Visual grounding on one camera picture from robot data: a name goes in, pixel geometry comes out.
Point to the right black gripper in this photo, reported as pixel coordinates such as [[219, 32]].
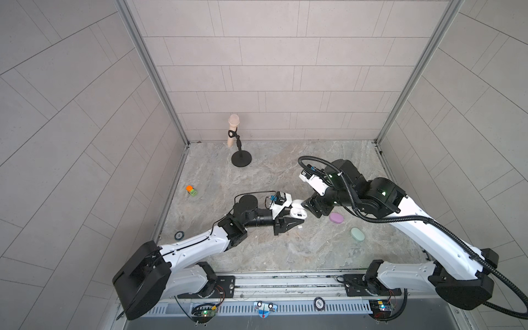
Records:
[[316, 199]]

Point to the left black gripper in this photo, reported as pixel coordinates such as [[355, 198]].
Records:
[[278, 229]]

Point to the white earbud case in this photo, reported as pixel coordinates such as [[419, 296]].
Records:
[[297, 210]]

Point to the purple earbud case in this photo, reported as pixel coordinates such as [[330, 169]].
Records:
[[336, 218]]

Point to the mint green earbud case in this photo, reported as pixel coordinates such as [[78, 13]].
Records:
[[357, 234]]

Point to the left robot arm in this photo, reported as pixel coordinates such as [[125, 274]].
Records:
[[225, 234]]

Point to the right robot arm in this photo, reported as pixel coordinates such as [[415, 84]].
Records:
[[455, 275]]

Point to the black microphone stand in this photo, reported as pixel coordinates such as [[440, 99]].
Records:
[[240, 158]]

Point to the small black round disc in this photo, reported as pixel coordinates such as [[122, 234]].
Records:
[[319, 304]]

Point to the blue white clip gadget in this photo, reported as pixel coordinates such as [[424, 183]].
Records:
[[264, 309]]

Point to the orange green small toy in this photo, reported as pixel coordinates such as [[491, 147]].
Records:
[[191, 190]]

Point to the beige microphone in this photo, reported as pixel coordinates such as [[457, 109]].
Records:
[[233, 122]]

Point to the left green circuit board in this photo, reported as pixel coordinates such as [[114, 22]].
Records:
[[204, 312]]

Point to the green circuit board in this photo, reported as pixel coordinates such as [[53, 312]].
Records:
[[204, 312], [380, 309]]

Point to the right green circuit board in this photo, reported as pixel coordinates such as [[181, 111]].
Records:
[[380, 309]]

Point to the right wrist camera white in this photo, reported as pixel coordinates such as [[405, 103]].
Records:
[[316, 178]]

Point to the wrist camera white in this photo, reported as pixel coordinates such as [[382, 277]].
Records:
[[279, 201], [316, 178]]

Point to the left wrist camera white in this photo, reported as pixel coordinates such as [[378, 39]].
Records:
[[279, 201]]

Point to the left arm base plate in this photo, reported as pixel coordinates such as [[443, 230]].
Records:
[[221, 287]]

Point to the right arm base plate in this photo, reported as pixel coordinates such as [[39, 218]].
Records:
[[350, 284]]

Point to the aluminium front rail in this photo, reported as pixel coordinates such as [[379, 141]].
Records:
[[288, 284]]

